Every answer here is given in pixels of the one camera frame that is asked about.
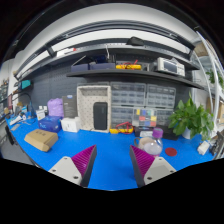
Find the white oscilloscope on shelf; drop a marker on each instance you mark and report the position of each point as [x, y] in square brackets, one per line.
[170, 66]

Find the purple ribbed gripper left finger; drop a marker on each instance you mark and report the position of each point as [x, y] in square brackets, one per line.
[76, 169]

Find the green potted plant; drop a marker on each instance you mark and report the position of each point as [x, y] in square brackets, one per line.
[188, 116]

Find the yellow multimeter with red leads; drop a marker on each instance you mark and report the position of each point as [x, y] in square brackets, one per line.
[123, 128]

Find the dark blue storage bin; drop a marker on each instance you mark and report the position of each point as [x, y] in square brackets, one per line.
[86, 63]

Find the grey drawer organiser cabinet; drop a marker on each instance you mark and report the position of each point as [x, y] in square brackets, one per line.
[129, 96]

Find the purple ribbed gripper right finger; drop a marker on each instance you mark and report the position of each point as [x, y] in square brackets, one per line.
[148, 169]

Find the black rectangular device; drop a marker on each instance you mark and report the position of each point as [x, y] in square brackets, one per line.
[100, 115]

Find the brown cardboard box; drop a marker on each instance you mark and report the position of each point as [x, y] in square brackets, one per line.
[41, 139]

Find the black wall shelf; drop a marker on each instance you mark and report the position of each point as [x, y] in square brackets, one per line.
[135, 74]

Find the red round coaster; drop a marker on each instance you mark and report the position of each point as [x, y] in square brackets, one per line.
[171, 151]

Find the dark grey flat box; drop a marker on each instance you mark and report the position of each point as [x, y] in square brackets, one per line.
[70, 106]

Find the clear box with coloured parts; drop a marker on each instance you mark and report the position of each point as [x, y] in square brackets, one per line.
[144, 117]

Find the white power adapter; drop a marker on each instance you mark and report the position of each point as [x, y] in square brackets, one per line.
[203, 147]

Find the yellow tool on shelf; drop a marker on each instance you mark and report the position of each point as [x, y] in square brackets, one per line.
[129, 66]

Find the clear glass mug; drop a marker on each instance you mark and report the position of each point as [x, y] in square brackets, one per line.
[144, 143]

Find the blue cardboard box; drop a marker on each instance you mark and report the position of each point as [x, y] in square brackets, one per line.
[50, 123]

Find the clear bottle with purple cap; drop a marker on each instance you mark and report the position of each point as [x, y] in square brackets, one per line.
[154, 145]

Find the black flat case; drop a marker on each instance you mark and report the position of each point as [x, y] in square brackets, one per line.
[147, 132]

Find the purple plastic bag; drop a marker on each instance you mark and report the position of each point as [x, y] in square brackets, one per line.
[55, 107]

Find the white pegboard tray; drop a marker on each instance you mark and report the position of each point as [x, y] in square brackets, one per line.
[86, 97]

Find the white small box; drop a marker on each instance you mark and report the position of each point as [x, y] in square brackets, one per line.
[71, 124]

